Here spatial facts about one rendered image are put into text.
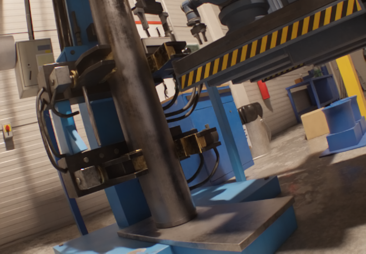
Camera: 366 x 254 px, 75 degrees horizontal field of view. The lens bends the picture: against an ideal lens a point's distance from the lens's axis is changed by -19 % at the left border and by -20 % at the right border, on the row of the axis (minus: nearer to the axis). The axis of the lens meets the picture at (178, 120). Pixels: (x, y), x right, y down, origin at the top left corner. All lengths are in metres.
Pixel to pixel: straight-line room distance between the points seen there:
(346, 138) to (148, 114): 1.66
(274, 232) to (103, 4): 1.30
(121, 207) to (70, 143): 0.53
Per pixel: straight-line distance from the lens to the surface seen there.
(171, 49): 1.47
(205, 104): 2.89
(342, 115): 2.42
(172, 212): 1.32
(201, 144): 1.39
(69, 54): 1.59
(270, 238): 1.09
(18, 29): 3.71
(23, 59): 2.19
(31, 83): 2.12
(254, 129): 3.55
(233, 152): 2.32
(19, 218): 3.14
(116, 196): 1.71
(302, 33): 1.00
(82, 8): 2.03
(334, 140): 2.46
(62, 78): 1.33
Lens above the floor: 0.52
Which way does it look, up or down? 4 degrees up
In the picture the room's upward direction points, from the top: 18 degrees counter-clockwise
